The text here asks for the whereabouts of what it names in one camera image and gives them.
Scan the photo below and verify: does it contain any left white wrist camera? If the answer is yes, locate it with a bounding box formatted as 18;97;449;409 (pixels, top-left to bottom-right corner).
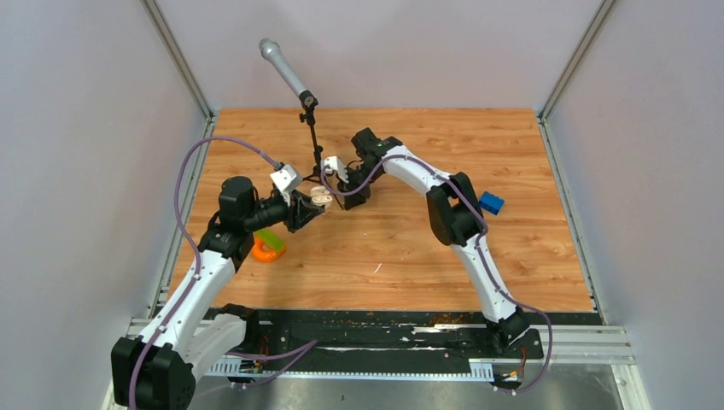
270;164;303;206

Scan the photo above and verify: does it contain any small beige charging case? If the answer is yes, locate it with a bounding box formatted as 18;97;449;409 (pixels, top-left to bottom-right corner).
309;185;335;207

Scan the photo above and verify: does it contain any black tripod microphone stand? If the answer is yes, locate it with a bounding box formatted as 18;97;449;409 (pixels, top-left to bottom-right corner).
299;90;323;182

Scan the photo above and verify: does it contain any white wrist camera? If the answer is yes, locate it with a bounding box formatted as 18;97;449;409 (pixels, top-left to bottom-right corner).
270;164;303;206
322;155;348;183

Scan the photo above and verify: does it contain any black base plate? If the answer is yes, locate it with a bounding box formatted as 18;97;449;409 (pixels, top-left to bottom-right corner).
233;309;546;375

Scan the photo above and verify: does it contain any green block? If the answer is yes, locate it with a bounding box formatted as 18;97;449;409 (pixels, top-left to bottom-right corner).
254;228;286;252

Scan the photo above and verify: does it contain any grey microphone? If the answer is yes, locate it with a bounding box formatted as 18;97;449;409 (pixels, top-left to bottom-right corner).
259;38;311;104

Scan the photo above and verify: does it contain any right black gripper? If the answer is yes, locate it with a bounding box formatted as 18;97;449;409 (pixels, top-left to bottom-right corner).
338;162;384;209

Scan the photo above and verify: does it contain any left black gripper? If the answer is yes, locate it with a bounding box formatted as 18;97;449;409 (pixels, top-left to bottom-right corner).
244;189;325;233

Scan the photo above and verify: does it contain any blue object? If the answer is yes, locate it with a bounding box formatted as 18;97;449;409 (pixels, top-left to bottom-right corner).
478;191;505;215

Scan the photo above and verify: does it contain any orange ring toy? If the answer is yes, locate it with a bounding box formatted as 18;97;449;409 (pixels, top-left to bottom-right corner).
250;237;287;263

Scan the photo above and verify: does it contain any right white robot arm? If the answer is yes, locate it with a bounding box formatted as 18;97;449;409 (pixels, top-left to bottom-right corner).
320;128;529;357

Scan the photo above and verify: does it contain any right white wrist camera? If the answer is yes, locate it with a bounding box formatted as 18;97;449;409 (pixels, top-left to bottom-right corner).
322;155;348;183

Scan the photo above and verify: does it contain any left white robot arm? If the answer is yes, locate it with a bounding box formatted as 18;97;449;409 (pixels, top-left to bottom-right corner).
111;176;324;409

